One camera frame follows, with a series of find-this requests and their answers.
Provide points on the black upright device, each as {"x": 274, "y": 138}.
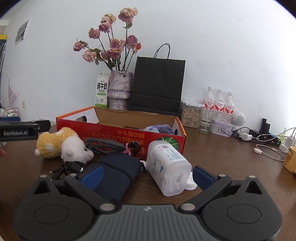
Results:
{"x": 266, "y": 126}

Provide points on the navy blue pouch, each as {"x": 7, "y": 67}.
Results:
{"x": 118, "y": 171}

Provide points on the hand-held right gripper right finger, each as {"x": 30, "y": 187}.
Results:
{"x": 203, "y": 177}

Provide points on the clear jar of seeds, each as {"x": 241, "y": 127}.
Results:
{"x": 189, "y": 117}

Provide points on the yellow mug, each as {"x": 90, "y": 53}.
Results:
{"x": 291, "y": 160}

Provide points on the white printed tin box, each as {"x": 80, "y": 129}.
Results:
{"x": 222, "y": 128}

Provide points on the pink plant wall decal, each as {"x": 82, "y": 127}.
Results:
{"x": 12, "y": 92}

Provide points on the yellow white plush toy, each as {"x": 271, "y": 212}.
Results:
{"x": 62, "y": 143}

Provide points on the white green milk carton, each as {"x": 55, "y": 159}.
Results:
{"x": 101, "y": 90}

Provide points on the person's left hand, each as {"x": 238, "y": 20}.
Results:
{"x": 1, "y": 153}

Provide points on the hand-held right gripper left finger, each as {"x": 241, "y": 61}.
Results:
{"x": 95, "y": 174}

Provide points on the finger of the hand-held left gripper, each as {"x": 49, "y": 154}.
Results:
{"x": 44, "y": 126}

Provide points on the white round cap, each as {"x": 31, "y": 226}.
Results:
{"x": 191, "y": 174}
{"x": 191, "y": 185}

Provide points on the mint green cloth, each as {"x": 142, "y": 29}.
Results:
{"x": 149, "y": 130}

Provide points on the clear drinking glass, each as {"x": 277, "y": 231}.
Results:
{"x": 206, "y": 122}

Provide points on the white wall plug charger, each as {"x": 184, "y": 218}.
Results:
{"x": 291, "y": 142}

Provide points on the black paper bag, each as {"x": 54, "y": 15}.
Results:
{"x": 157, "y": 85}

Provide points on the pink label water bottle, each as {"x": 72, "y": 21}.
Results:
{"x": 230, "y": 104}
{"x": 209, "y": 99}
{"x": 220, "y": 102}

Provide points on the pink hair clip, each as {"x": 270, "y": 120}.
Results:
{"x": 127, "y": 149}

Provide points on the white round speaker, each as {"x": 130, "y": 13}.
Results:
{"x": 239, "y": 119}

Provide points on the purple textured vase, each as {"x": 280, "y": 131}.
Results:
{"x": 120, "y": 90}

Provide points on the wall poster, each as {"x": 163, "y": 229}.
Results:
{"x": 22, "y": 31}

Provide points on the dried pink rose bouquet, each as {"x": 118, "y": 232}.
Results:
{"x": 111, "y": 44}

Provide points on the purple knitted cloth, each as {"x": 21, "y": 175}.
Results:
{"x": 164, "y": 128}

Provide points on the white plastic bottle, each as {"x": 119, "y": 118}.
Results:
{"x": 167, "y": 165}

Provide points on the red cardboard box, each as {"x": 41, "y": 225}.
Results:
{"x": 111, "y": 132}

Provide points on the white charger block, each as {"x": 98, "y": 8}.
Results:
{"x": 245, "y": 136}

